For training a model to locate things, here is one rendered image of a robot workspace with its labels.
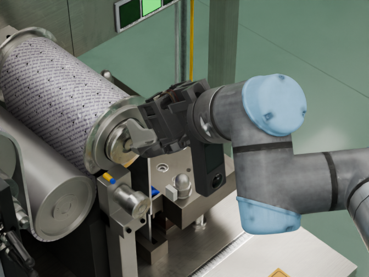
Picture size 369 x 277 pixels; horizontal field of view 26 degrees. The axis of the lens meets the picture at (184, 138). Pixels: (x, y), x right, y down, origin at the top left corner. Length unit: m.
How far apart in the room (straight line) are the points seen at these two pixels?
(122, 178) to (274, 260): 0.41
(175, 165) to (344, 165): 0.60
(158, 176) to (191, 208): 0.09
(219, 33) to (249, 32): 1.38
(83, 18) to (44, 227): 0.48
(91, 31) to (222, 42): 0.72
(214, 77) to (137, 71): 1.08
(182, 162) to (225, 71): 0.83
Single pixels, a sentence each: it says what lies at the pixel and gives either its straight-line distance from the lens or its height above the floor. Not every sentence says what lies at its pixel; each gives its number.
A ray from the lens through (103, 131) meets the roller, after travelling 1.23.
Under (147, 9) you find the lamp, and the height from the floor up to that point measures 1.17.
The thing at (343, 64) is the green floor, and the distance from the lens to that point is 3.50.
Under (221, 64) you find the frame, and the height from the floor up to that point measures 0.70.
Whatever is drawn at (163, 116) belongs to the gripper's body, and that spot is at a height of 1.38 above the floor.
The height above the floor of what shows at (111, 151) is 1.26.
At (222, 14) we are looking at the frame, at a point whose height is 0.87.
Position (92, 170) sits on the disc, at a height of 1.22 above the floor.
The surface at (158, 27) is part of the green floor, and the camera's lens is 3.65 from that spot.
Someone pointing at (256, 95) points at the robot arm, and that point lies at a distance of 0.95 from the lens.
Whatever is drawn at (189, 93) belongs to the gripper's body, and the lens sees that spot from 1.07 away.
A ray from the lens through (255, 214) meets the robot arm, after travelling 0.97.
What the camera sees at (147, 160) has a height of 1.15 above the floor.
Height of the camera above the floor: 2.12
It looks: 43 degrees down
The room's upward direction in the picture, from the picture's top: straight up
